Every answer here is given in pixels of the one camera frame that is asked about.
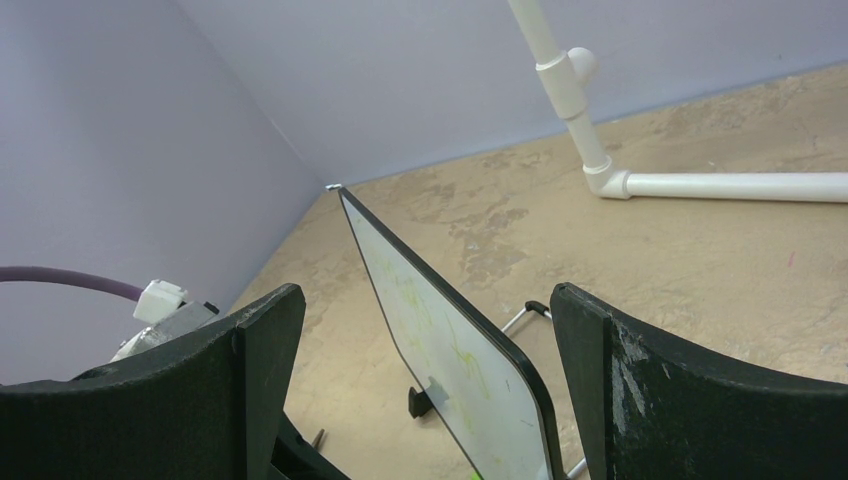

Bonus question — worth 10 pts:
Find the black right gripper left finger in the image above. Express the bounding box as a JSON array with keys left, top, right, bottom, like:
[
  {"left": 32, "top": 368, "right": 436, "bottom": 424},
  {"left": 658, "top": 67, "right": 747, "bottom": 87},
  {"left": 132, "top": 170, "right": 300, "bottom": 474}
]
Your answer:
[{"left": 1, "top": 284, "right": 306, "bottom": 479}]

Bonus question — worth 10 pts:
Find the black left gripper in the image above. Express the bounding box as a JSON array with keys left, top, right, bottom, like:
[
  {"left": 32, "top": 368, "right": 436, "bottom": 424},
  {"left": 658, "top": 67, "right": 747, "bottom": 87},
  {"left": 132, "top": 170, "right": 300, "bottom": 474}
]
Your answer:
[{"left": 268, "top": 413, "right": 349, "bottom": 480}]

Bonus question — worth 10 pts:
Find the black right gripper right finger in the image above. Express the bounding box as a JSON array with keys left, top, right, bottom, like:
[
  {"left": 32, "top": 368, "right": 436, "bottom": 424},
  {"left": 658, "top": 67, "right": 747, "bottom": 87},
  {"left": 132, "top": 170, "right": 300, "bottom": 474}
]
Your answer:
[{"left": 550, "top": 283, "right": 847, "bottom": 479}]

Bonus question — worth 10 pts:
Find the black-framed whiteboard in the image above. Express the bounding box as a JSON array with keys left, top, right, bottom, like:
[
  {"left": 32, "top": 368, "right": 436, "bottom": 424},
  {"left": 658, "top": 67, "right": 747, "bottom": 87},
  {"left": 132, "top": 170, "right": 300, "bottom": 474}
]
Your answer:
[{"left": 337, "top": 188, "right": 567, "bottom": 479}]

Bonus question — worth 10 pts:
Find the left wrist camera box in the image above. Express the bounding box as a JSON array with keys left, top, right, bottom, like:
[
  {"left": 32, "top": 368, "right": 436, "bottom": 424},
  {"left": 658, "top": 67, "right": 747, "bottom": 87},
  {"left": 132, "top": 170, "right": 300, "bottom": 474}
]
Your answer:
[{"left": 110, "top": 279, "right": 220, "bottom": 362}]

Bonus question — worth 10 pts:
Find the metal whiteboard stand bracket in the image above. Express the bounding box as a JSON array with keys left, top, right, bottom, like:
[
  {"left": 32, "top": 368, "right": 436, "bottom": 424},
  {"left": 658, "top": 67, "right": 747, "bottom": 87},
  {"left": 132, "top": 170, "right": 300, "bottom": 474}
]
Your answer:
[{"left": 501, "top": 300, "right": 588, "bottom": 479}]

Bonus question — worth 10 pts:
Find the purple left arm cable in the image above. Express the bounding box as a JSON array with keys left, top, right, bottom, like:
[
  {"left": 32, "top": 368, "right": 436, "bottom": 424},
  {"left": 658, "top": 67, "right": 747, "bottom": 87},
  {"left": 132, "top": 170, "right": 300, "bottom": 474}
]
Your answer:
[{"left": 0, "top": 266, "right": 146, "bottom": 303}]

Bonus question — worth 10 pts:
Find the white PVC pipe frame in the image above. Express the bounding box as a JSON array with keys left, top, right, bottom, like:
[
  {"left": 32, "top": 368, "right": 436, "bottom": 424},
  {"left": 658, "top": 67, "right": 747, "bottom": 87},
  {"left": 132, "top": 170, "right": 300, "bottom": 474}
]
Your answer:
[{"left": 506, "top": 0, "right": 848, "bottom": 204}]

